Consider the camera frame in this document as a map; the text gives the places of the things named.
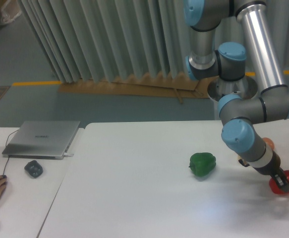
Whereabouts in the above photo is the pale yellow bread loaf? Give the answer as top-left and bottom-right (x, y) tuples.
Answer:
(237, 156), (248, 166)

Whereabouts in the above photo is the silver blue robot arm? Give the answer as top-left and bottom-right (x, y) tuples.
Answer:
(183, 0), (289, 194)

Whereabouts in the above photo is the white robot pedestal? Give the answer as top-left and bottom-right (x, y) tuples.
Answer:
(207, 75), (258, 120)

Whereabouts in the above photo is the silver laptop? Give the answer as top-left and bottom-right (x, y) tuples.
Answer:
(2, 120), (80, 159)

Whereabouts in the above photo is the red bell pepper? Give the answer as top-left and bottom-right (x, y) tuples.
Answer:
(269, 170), (289, 194)

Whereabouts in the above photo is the brown cardboard sheet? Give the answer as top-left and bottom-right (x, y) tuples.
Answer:
(58, 72), (214, 103)

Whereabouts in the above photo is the white usb plug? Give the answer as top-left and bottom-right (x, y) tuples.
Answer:
(64, 153), (74, 158)

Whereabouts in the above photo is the grey pleated curtain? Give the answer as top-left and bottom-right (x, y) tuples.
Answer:
(19, 0), (289, 83)

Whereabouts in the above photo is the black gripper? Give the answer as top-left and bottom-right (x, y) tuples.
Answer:
(244, 151), (289, 193)

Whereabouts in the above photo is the orange egg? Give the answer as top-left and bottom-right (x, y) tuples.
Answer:
(263, 137), (275, 150)

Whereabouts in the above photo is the black round controller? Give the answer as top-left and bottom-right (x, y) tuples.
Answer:
(24, 160), (44, 179)

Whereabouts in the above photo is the black mouse cable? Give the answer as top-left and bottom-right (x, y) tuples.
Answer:
(0, 126), (18, 177)

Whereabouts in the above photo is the green bell pepper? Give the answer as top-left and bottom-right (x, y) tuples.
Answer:
(189, 152), (216, 177)

